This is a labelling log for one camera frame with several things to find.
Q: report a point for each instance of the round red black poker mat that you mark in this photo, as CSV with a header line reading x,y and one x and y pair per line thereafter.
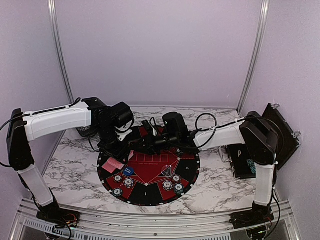
x,y
148,188

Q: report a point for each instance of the red brown poker chip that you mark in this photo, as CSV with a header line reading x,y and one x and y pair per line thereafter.
x,y
176,178
117,178

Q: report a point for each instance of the red playing card deck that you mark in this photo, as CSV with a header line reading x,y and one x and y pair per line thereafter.
x,y
131,155

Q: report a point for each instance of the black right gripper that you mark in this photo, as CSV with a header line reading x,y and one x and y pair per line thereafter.
x,y
147,140

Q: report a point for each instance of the left aluminium frame post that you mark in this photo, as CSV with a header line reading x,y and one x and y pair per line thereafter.
x,y
59,49

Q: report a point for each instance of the aluminium frame post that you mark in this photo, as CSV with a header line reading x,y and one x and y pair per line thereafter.
x,y
261,29
59,49

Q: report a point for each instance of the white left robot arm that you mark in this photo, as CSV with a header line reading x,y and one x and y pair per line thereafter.
x,y
30,135

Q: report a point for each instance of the single red playing card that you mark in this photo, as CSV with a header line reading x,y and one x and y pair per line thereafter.
x,y
111,165

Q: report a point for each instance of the black floral box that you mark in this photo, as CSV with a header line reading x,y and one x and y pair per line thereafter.
x,y
87,131

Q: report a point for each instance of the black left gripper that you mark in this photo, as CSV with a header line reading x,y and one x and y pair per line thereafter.
x,y
118,154

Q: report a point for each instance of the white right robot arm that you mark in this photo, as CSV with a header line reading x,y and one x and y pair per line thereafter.
x,y
223,135

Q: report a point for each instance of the clear round dealer button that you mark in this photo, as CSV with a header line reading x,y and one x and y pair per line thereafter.
x,y
167,171

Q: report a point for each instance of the black poker chip case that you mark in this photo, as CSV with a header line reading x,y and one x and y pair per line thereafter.
x,y
267,139

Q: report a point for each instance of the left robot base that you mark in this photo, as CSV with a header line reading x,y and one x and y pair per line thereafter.
x,y
60,216

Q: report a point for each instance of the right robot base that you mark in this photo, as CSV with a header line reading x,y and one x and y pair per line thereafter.
x,y
252,217

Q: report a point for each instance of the blue small blind button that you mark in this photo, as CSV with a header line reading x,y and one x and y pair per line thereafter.
x,y
128,171

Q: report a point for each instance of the aluminium front rail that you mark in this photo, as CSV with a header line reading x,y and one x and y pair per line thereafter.
x,y
104,225

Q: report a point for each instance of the right aluminium frame post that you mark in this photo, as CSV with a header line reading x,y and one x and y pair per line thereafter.
x,y
261,29

